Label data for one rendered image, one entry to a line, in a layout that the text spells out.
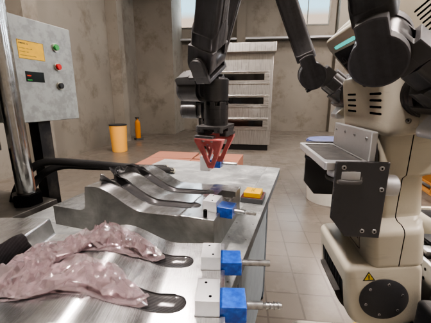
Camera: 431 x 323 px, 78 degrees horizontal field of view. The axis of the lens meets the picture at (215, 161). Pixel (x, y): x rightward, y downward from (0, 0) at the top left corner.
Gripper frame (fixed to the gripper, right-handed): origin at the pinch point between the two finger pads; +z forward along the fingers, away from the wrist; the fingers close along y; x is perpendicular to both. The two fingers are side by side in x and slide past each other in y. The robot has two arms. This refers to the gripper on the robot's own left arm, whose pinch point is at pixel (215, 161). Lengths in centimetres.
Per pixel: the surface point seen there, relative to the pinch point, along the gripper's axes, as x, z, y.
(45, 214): -57, 22, 4
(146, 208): -17.2, 13.2, 5.1
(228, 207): 4.1, 10.8, 1.9
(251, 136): -98, 76, -533
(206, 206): -1.3, 10.9, 2.8
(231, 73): -147, -60, -521
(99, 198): -30.4, 11.4, 7.4
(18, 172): -73, 11, -1
